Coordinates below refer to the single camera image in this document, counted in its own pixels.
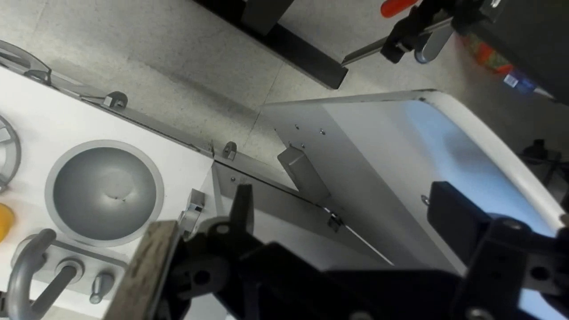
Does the metallic gripper left finger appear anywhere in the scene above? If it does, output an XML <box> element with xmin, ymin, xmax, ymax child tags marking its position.
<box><xmin>103</xmin><ymin>218</ymin><xmax>183</xmax><ymax>320</ymax></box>

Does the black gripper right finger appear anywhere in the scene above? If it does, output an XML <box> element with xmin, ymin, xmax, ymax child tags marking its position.
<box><xmin>426</xmin><ymin>179</ymin><xmax>496</xmax><ymax>269</ymax></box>

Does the gray toy cabinet door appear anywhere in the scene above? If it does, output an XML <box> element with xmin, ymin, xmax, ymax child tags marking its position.
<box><xmin>259</xmin><ymin>86</ymin><xmax>569</xmax><ymax>275</ymax></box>

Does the gray side latch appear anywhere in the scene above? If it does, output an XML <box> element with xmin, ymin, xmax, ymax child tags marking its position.
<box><xmin>179</xmin><ymin>186</ymin><xmax>208</xmax><ymax>239</ymax></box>

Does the gray round sink bowl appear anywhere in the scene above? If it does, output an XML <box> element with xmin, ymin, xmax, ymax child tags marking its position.
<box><xmin>42</xmin><ymin>136</ymin><xmax>167</xmax><ymax>248</ymax></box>

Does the gray curved faucet spout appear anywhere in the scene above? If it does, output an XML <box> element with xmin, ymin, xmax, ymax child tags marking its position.
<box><xmin>3</xmin><ymin>225</ymin><xmax>58</xmax><ymax>320</ymax></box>

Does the small yellow toy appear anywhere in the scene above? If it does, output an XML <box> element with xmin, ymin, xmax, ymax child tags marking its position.
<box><xmin>0</xmin><ymin>200</ymin><xmax>17</xmax><ymax>243</ymax></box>

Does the dark gray stove knob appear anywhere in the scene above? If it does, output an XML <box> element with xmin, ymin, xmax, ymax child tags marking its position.
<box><xmin>101</xmin><ymin>88</ymin><xmax>129</xmax><ymax>111</ymax></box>

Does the gray spoked stove burner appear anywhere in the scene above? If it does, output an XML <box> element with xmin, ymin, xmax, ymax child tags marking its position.
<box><xmin>0</xmin><ymin>113</ymin><xmax>23</xmax><ymax>191</ymax></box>

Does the white toy kitchen body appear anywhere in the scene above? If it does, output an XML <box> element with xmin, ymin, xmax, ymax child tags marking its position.
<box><xmin>0</xmin><ymin>37</ymin><xmax>569</xmax><ymax>320</ymax></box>

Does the flat gray metal bar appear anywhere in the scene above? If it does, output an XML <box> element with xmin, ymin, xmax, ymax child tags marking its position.
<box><xmin>341</xmin><ymin>37</ymin><xmax>394</xmax><ymax>67</ymax></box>

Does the dark box with colourful label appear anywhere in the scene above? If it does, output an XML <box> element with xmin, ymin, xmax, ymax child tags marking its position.
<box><xmin>460</xmin><ymin>0</ymin><xmax>569</xmax><ymax>102</ymax></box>

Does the black metal floor beam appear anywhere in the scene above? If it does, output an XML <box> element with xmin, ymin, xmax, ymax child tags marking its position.
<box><xmin>193</xmin><ymin>0</ymin><xmax>350</xmax><ymax>90</ymax></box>

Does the gray faucet tap handle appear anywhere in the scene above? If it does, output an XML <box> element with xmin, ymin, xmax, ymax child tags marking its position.
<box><xmin>87</xmin><ymin>268</ymin><xmax>117</xmax><ymax>307</ymax></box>
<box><xmin>26</xmin><ymin>253</ymin><xmax>87</xmax><ymax>320</ymax></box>

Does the small gray door handle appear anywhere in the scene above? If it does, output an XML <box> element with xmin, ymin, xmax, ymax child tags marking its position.
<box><xmin>220</xmin><ymin>138</ymin><xmax>240</xmax><ymax>161</ymax></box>

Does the long gray door handle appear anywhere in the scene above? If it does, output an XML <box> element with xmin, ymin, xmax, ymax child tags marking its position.
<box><xmin>275</xmin><ymin>143</ymin><xmax>332</xmax><ymax>205</ymax></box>

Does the red orange handle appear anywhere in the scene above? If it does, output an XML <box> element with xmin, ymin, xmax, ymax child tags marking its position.
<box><xmin>378</xmin><ymin>0</ymin><xmax>419</xmax><ymax>19</ymax></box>

